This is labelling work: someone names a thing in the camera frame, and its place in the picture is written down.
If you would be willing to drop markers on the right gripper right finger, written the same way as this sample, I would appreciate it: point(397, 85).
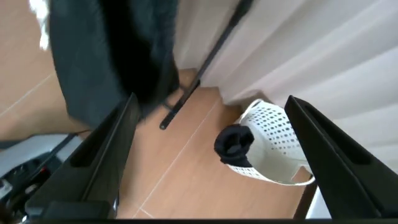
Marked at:
point(332, 168)

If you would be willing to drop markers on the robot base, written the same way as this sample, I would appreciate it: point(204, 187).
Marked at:
point(28, 152)

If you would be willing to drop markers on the black garment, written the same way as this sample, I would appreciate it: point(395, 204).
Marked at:
point(233, 143)

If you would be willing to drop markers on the black shorts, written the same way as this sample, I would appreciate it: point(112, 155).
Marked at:
point(109, 56)

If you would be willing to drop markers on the black clothes rack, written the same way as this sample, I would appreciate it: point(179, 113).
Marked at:
point(217, 46)

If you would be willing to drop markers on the white curtain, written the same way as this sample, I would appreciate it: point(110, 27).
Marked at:
point(311, 46)

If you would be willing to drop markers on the white laundry basket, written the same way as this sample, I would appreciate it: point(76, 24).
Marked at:
point(273, 133)

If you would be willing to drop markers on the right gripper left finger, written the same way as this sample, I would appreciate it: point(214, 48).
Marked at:
point(102, 161)

